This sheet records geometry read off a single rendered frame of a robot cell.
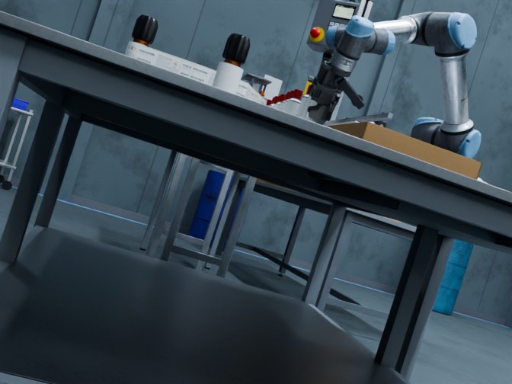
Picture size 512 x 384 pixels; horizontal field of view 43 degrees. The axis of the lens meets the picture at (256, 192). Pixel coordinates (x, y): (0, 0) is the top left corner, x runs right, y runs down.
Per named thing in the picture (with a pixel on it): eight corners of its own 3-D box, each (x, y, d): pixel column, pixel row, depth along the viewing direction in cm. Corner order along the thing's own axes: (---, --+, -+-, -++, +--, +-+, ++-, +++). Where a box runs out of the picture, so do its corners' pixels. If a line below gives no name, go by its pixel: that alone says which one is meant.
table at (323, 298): (208, 254, 599) (234, 174, 600) (283, 276, 628) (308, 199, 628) (308, 327, 394) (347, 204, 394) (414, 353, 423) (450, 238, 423)
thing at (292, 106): (273, 140, 243) (290, 88, 243) (286, 145, 244) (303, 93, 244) (276, 140, 238) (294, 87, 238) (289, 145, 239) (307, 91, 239)
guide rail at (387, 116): (280, 130, 265) (281, 126, 265) (283, 131, 265) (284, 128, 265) (386, 117, 160) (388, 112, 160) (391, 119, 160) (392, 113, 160)
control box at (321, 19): (312, 50, 260) (327, 5, 260) (352, 59, 254) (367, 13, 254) (305, 42, 251) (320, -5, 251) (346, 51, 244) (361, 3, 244)
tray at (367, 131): (315, 142, 154) (320, 126, 154) (411, 176, 160) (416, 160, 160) (360, 141, 125) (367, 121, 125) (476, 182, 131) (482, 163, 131)
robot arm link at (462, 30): (449, 147, 251) (440, 7, 226) (484, 155, 241) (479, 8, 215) (431, 160, 245) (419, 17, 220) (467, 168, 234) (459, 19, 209)
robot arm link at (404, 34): (415, 9, 235) (323, 19, 205) (442, 11, 227) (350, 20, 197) (414, 42, 239) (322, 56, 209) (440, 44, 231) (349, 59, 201)
